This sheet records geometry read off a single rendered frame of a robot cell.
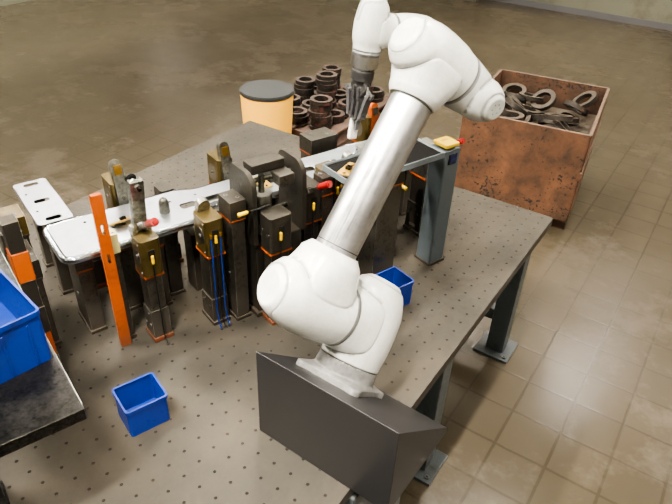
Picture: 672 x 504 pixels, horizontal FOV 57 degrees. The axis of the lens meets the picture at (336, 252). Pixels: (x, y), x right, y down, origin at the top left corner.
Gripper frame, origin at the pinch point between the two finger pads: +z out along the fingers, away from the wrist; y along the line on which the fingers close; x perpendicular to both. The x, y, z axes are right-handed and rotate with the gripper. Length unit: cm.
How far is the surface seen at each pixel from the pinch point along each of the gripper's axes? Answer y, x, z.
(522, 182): 46, -172, 65
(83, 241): 0, 89, 26
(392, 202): -30.6, 4.7, 12.1
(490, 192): 61, -165, 77
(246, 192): -19, 50, 7
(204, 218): -17, 61, 15
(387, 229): -30.7, 4.5, 21.7
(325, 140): 20.0, -4.1, 12.5
